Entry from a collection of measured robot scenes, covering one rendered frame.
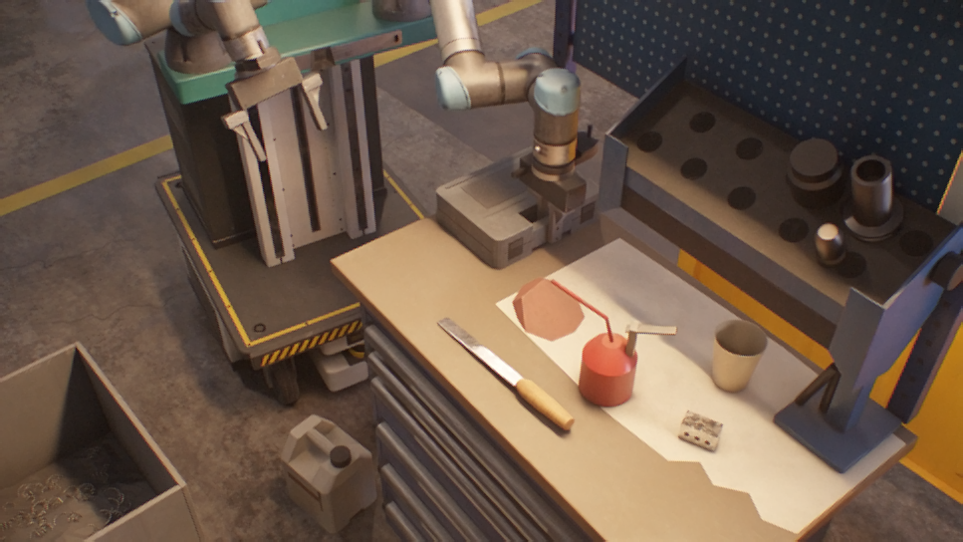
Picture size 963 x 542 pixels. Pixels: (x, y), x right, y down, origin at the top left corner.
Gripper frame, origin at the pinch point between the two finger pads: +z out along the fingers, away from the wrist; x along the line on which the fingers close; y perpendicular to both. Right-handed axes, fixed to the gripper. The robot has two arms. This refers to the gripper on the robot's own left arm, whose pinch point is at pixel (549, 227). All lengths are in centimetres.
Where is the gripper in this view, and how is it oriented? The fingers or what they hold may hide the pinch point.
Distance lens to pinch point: 171.8
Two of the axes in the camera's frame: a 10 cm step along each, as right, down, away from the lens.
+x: 6.1, 5.2, -6.0
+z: 0.0, 7.5, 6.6
